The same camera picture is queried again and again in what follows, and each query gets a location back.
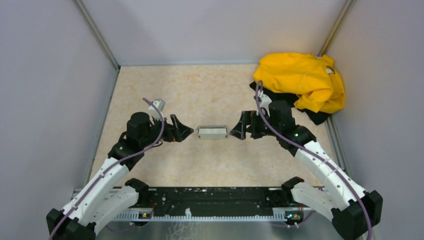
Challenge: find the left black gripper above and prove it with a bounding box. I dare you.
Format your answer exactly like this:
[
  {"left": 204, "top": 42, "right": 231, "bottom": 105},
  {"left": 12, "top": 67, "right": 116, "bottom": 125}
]
[{"left": 140, "top": 113, "right": 194, "bottom": 148}]

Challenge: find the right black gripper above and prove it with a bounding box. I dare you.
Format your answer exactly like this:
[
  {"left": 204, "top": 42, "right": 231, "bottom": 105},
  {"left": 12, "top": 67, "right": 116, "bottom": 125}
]
[{"left": 230, "top": 109, "right": 281, "bottom": 140}]

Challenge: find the white cardboard box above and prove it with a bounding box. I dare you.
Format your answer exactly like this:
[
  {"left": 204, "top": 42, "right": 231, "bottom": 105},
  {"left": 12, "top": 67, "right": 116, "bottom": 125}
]
[{"left": 196, "top": 125, "right": 229, "bottom": 140}]

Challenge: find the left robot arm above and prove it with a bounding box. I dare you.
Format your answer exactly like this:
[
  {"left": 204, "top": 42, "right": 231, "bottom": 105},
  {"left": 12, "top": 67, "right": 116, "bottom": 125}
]
[{"left": 46, "top": 112, "right": 194, "bottom": 240}]

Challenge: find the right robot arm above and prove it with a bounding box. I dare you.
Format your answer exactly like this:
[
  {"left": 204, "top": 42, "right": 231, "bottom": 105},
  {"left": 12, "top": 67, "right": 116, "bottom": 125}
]
[{"left": 229, "top": 100, "right": 383, "bottom": 240}]

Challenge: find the black garment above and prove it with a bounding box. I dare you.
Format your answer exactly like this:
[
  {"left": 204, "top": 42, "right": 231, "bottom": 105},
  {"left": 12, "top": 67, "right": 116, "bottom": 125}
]
[{"left": 262, "top": 87, "right": 331, "bottom": 125}]

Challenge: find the yellow garment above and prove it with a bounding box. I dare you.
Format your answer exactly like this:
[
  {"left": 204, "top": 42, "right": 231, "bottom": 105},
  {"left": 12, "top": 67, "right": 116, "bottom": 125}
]
[{"left": 253, "top": 52, "right": 346, "bottom": 114}]

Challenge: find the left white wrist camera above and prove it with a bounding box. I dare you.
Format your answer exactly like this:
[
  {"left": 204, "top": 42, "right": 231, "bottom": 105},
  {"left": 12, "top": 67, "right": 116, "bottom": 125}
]
[{"left": 148, "top": 98, "right": 166, "bottom": 121}]

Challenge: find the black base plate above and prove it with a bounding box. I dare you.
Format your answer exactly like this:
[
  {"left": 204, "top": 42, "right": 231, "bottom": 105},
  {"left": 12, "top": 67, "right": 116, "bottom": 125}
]
[{"left": 134, "top": 187, "right": 306, "bottom": 221}]

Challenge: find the aluminium frame rail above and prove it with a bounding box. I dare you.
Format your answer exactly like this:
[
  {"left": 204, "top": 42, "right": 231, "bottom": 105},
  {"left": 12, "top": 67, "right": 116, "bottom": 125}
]
[{"left": 68, "top": 187, "right": 369, "bottom": 222}]

